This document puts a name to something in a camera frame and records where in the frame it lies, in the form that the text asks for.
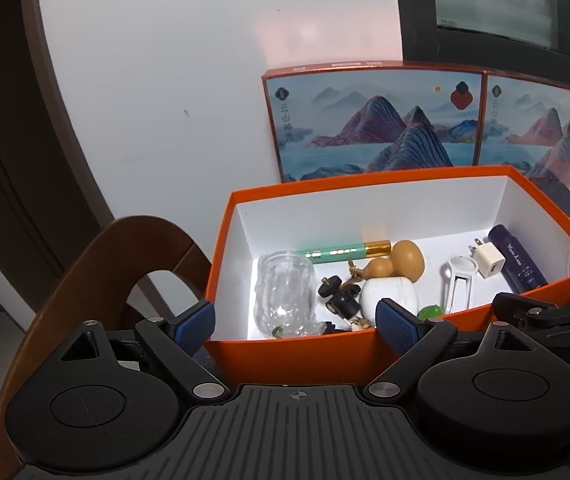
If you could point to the white egg-shaped case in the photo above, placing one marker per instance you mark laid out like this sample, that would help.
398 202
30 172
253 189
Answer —
390 290

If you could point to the dark framed window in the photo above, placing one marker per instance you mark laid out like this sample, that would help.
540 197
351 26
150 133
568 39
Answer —
490 0

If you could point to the white plug charger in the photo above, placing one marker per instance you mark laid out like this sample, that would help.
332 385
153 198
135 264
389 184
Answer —
490 262

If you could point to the clear plastic jar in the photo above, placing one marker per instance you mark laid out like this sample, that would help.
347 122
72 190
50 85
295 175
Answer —
285 285

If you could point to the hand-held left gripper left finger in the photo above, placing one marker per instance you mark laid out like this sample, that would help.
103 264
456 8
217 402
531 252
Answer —
195 321

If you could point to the black knobbed mount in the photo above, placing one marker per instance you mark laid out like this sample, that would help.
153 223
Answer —
337 304

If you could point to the brown wooden chair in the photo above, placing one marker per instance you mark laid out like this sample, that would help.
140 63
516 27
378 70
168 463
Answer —
90 270

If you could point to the dark brown door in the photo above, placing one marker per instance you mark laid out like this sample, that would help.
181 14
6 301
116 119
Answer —
5 110

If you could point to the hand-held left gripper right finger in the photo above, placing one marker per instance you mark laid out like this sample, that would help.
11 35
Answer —
400 326

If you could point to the orange cardboard box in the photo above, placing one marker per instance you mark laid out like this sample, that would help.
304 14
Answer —
290 360

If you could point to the teal tube with gold cap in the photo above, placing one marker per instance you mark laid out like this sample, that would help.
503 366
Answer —
335 252

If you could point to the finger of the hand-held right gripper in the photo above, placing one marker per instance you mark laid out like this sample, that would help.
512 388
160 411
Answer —
540 317

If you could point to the white nail clipper with magnifier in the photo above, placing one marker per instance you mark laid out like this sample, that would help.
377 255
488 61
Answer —
451 292

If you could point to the small white gold figurine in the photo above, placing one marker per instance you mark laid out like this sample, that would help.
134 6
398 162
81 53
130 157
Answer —
360 324

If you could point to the brown wooden gourd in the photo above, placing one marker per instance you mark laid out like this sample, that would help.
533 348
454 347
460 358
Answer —
407 257

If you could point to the landscape print gift box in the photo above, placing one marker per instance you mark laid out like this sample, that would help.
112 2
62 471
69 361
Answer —
365 120
540 130

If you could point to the dark blue cylindrical bottle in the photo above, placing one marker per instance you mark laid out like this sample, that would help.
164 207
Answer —
520 262

